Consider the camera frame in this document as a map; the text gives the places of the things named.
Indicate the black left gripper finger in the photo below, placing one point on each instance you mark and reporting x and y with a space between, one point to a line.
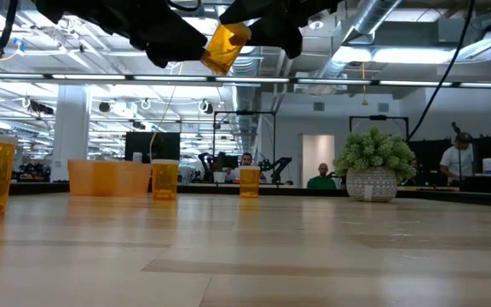
155 57
181 44

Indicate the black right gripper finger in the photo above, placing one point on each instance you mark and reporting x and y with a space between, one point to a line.
250 10
281 36

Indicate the orange plastic basket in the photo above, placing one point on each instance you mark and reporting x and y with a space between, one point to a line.
105 179

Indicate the black monitor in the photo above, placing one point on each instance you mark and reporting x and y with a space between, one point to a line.
143 145

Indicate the small white cup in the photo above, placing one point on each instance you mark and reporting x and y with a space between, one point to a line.
137 157

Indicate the ceiling light fixture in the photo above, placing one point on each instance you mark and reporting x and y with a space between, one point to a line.
399 55

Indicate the white building column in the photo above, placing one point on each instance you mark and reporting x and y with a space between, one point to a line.
71 128

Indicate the white door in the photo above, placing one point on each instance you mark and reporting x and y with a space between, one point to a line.
318 149

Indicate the person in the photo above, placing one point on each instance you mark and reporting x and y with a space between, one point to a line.
321 183
246 160
456 160

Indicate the green plant in white pot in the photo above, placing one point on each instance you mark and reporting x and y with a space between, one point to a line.
371 183

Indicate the black shelf unit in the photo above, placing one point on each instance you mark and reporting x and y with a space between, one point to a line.
424 158

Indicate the white canister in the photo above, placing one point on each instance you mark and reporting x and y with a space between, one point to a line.
488 167

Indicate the black overhead frame beam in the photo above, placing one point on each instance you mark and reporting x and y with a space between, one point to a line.
169 78

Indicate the silver ventilation duct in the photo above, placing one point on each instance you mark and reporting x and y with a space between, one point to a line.
373 15
245 98

